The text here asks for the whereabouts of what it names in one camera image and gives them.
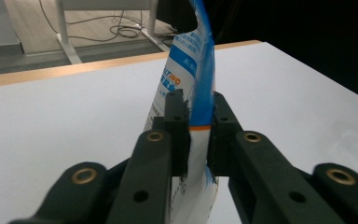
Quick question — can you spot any bundle of black floor cables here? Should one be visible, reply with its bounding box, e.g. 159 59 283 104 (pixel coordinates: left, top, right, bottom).
38 0 176 43

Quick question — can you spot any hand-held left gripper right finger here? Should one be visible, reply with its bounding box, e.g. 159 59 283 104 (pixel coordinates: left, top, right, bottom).
207 91 346 224

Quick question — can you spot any dark curtain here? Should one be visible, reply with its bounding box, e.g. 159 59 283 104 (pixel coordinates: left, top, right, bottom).
158 0 358 105

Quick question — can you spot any blue and white pouch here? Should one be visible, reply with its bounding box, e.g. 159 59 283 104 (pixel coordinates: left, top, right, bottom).
143 0 220 224

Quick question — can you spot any white table mat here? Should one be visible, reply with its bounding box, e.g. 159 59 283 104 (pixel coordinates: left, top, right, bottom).
0 41 358 224

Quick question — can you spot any white desk frame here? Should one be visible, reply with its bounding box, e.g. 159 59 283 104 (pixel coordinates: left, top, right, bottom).
54 0 172 65

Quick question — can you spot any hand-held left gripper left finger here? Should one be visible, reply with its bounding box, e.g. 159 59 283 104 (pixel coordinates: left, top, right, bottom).
105 88 190 224

